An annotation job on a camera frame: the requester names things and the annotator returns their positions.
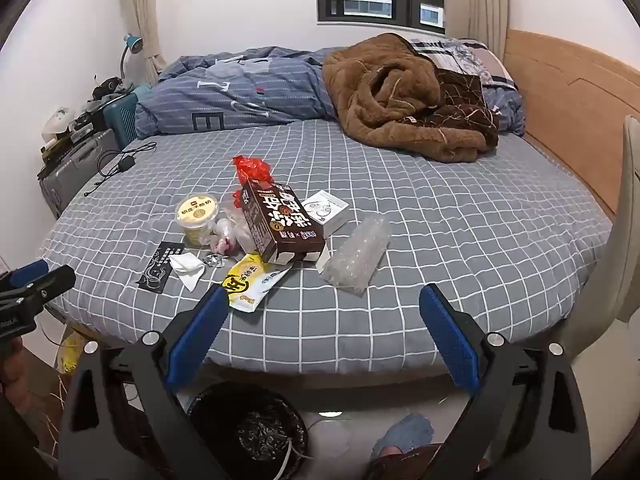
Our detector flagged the white chair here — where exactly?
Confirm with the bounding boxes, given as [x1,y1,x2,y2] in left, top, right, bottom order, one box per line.
[550,115,640,361]

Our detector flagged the trash bin with black liner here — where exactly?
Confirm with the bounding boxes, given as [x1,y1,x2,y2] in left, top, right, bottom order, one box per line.
[185,382,310,480]

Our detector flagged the yellow snack packet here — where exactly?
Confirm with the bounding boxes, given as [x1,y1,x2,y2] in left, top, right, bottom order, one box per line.
[220,252,291,311]

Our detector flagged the bed with grey checked sheet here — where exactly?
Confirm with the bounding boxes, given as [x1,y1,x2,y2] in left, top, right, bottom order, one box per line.
[37,120,616,376]

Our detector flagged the white cable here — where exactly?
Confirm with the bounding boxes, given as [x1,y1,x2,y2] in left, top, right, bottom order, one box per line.
[277,420,323,478]

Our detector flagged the yellow lidded cup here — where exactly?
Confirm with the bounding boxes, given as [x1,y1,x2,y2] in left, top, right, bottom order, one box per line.
[175,194,220,247]

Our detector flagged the blue striped duvet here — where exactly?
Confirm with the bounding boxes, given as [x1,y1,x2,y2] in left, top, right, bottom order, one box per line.
[134,46,527,140]

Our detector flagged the black charger cable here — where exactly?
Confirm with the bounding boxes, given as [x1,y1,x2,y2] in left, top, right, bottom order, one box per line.
[84,142,158,197]

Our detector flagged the person's right blue slipper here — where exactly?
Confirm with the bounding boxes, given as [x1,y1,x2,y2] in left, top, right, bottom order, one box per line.
[372,414,435,466]

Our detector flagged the white tissue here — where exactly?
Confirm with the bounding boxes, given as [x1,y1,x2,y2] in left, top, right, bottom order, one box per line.
[168,253,206,292]

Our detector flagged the teal ribbed suitcase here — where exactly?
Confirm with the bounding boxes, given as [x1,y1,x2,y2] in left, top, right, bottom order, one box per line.
[102,86,151,151]

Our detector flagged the black bag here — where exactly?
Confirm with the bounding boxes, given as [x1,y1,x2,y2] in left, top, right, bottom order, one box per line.
[92,76,126,101]

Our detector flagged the beige curtain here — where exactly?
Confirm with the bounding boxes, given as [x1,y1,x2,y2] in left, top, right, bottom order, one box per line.
[440,0,511,56]
[125,0,168,86]

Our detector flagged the yellow plastic bag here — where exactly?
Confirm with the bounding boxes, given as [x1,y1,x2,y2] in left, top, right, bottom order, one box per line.
[55,327,88,376]

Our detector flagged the brown fleece blanket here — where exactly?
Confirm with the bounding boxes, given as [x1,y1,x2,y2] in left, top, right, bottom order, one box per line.
[322,33,501,163]

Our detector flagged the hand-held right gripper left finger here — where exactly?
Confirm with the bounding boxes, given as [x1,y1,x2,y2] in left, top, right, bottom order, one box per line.
[57,284,231,480]

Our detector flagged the grey suitcase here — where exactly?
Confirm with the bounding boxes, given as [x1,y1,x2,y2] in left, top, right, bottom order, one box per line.
[37,129,121,220]

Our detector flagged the black printed packet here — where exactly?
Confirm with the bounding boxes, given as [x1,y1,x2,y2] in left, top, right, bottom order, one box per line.
[136,241,182,292]

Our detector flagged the brown carton box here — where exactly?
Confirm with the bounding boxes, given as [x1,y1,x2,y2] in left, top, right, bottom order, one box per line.
[239,178,327,264]

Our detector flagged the patterned pillow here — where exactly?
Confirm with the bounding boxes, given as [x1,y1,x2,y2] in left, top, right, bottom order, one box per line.
[415,37,516,92]

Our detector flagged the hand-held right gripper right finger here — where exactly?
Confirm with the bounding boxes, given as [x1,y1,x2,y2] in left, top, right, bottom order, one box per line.
[419,284,593,480]

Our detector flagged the blue desk lamp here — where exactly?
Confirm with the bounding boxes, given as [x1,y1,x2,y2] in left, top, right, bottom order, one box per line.
[120,33,145,81]

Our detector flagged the person's left hand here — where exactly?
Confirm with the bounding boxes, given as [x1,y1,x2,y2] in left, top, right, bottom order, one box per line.
[0,335,32,413]

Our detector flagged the small white box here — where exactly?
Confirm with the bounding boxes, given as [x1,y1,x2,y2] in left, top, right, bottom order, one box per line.
[303,190,350,238]

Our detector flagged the clear plastic wrapper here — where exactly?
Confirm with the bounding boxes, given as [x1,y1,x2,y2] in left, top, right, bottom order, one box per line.
[227,187,261,256]

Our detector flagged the white round object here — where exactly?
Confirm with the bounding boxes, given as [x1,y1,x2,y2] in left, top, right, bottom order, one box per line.
[42,107,76,146]

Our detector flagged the clear plastic bag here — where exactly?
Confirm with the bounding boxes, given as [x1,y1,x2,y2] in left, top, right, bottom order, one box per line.
[212,215,246,259]

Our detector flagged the clear bubble wrap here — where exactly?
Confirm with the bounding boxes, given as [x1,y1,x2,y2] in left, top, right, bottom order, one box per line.
[320,213,392,291]

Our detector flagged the red foil wrapper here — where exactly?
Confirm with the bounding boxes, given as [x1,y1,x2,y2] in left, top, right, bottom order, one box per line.
[231,155,275,202]

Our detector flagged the wooden headboard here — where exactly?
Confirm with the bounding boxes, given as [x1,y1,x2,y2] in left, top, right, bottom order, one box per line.
[502,29,640,221]

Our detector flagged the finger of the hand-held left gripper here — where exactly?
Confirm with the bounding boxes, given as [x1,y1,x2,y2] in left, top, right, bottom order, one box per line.
[0,259,50,292]
[12,265,77,319]

